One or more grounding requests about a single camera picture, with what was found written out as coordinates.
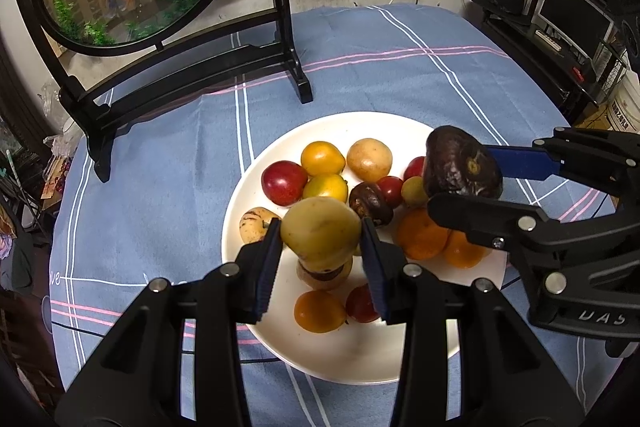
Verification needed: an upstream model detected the orange tangerine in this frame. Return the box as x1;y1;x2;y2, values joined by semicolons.
442;229;493;270
393;207;451;261

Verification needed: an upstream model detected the small red plum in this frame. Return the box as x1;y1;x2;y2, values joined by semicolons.
375;175;405;208
345;283;382;324
403;156;427;182

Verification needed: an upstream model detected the white power strip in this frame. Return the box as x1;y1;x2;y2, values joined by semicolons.
535;29;563;52

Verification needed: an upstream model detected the dark purple passion fruit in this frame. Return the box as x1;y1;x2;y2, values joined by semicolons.
422;125;503;200
348;182;394;228

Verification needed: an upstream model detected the small yellow kumquat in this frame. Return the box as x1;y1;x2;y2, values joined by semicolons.
401;176;430;208

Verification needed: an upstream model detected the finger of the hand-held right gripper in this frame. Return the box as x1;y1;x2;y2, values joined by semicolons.
427;192;601;303
482;125;640;208

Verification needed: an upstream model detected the white plastic bucket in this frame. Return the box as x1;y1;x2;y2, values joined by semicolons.
607;72;640;135

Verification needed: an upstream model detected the clear plastic bag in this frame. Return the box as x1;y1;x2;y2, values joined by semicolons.
39;79;83;158

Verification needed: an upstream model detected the white round plate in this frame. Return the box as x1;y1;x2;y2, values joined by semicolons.
221;111;511;385

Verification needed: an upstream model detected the red bead string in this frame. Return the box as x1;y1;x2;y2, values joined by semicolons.
42;154;76;200

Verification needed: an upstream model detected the yellow passion fruit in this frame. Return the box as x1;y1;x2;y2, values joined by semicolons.
280;198;363;273

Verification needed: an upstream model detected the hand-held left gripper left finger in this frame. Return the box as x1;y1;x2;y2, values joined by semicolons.
55;218;283;427

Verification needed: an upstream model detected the yellow orange citrus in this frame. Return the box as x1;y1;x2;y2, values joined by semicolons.
300;141;347;176
293;290;347;334
302;173;349;204

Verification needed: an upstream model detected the computer monitor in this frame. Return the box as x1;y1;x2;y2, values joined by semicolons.
535;0;616;58

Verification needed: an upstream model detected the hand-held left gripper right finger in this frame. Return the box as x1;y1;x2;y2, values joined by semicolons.
360;217;586;427

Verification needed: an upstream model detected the stack of cardboard boxes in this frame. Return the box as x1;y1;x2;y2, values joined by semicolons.
575;104;621;130

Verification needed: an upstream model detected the speckled tan passion fruit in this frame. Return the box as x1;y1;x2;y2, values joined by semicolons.
239;207;281;244

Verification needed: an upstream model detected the black media stand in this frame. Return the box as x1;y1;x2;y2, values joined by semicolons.
468;0;626;122

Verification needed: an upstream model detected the blue striped tablecloth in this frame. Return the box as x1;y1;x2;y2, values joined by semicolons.
47;4;621;427

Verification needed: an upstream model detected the large dark red plum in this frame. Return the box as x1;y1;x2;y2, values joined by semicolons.
261;160;308;206

